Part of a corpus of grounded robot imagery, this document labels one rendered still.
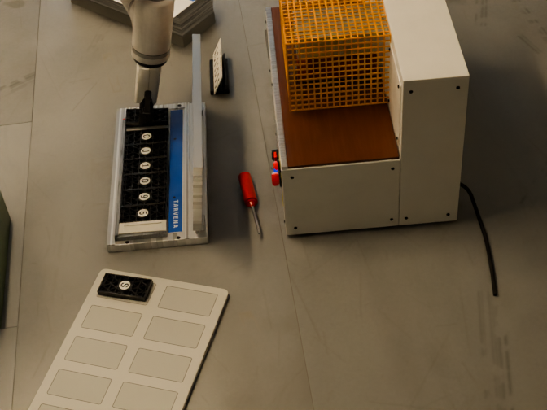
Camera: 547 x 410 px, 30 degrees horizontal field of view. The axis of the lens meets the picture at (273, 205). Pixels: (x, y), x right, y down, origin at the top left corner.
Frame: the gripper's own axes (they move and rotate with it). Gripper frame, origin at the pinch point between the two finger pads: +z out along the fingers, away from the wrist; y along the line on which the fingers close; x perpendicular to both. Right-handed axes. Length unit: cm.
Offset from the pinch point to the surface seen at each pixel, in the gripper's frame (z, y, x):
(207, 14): -2.3, -38.0, 14.3
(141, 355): 4, 67, 1
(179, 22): -4.2, -30.4, 7.1
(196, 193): -11.9, 39.0, 10.2
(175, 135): 1.5, 6.3, 6.8
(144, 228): 1.8, 36.1, 0.7
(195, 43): -18.7, -1.4, 9.6
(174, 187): 1.5, 23.5, 6.8
